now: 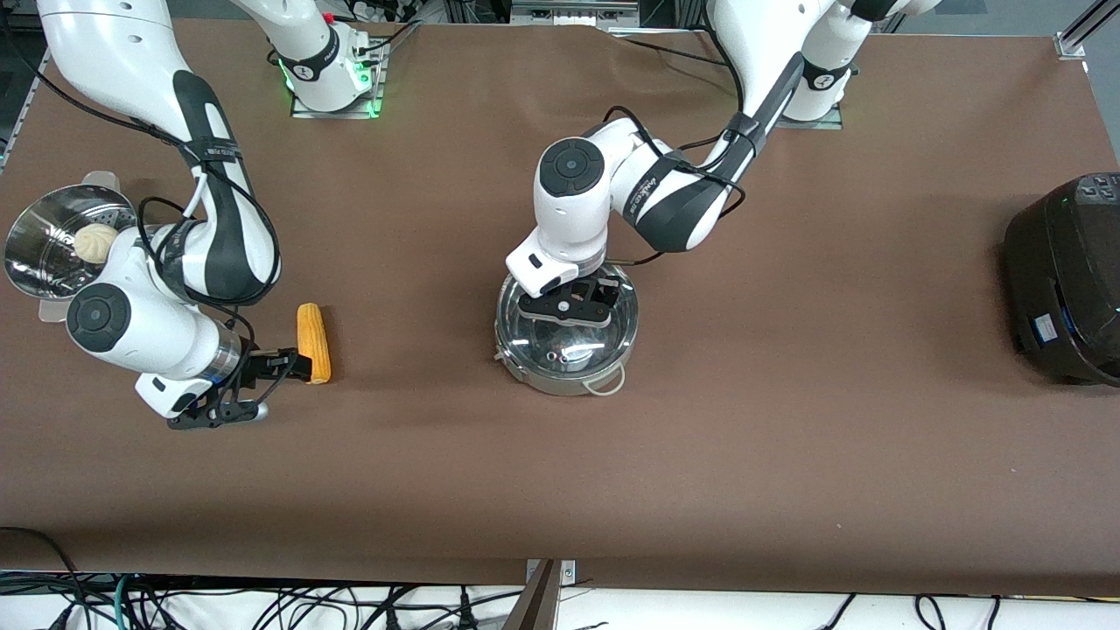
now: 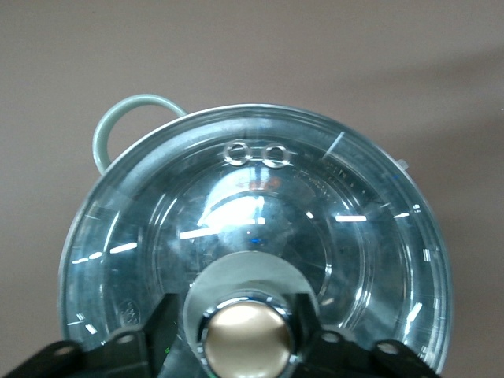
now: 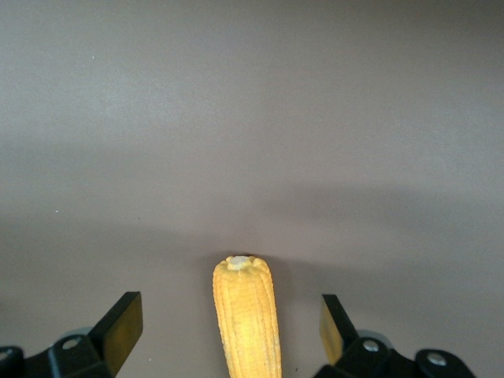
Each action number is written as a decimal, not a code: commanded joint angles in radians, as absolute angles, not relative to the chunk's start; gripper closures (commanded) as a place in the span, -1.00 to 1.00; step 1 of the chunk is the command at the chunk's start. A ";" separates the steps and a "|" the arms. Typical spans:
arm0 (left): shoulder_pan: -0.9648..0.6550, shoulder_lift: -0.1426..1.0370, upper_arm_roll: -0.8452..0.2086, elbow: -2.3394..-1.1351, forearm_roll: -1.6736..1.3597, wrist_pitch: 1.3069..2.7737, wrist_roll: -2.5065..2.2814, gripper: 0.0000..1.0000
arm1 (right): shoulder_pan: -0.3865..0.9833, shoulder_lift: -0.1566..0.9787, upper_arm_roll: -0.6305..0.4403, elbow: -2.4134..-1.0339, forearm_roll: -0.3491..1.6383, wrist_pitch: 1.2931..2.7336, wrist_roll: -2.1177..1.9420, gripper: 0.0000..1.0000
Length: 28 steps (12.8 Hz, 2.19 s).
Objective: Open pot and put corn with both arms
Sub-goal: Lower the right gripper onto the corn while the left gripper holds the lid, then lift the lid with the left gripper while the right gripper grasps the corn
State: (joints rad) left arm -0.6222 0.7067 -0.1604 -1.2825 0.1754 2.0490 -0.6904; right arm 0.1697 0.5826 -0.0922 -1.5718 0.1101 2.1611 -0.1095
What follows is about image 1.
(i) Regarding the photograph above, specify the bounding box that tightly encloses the steel cooking pot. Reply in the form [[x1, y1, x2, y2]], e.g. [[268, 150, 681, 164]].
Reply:
[[494, 262, 640, 397]]

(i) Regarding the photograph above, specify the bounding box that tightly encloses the aluminium corner profile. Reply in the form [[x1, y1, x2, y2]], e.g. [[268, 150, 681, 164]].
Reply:
[[1054, 0, 1120, 60]]

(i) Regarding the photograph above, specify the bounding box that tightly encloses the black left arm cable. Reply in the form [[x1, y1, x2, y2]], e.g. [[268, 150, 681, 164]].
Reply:
[[604, 0, 793, 265]]

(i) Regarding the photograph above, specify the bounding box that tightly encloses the white steamed bun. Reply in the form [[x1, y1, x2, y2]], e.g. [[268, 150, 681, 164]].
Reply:
[[72, 225, 119, 263]]

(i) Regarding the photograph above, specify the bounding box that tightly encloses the steel steamer pot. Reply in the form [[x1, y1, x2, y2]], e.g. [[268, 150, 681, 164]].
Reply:
[[4, 171, 141, 325]]

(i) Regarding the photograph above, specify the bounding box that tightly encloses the black rice cooker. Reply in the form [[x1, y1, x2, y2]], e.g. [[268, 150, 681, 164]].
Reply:
[[1003, 172, 1120, 388]]

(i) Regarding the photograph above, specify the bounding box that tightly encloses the aluminium profile post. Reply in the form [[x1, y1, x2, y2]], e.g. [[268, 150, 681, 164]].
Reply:
[[503, 558, 577, 630]]

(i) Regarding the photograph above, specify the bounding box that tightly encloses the black floor cable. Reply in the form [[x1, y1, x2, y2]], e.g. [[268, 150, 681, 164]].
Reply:
[[0, 526, 87, 630]]

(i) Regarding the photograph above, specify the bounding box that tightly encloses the yellow corn cob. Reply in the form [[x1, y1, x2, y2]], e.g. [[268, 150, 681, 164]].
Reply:
[[297, 303, 333, 386]]

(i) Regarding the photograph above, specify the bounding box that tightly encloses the glass pot lid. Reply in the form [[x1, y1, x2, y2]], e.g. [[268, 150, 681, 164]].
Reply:
[[497, 267, 639, 374]]

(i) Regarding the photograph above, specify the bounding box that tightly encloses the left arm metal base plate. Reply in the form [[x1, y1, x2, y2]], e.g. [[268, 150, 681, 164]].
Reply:
[[774, 103, 846, 130]]

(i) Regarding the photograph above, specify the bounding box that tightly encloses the long black base cable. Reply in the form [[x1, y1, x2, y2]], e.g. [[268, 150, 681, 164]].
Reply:
[[623, 35, 729, 67]]

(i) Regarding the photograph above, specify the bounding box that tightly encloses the brown table mat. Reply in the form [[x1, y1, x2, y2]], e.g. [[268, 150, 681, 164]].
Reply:
[[0, 16, 1120, 598]]

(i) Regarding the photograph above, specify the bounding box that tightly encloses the grey metal box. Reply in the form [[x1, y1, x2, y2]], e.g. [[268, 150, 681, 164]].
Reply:
[[511, 0, 641, 27]]

